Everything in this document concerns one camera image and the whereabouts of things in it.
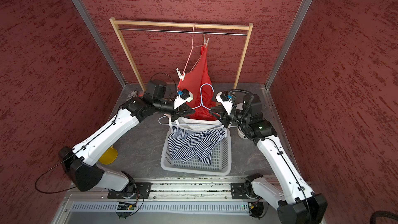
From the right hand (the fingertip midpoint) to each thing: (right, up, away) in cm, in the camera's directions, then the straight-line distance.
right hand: (210, 113), depth 68 cm
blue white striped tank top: (-10, -16, +16) cm, 24 cm away
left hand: (-9, 0, 0) cm, 9 cm away
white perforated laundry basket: (+6, -29, +15) cm, 33 cm away
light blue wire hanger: (-4, +4, -3) cm, 6 cm away
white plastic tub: (+19, -14, +21) cm, 32 cm away
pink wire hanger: (-11, +40, +32) cm, 53 cm away
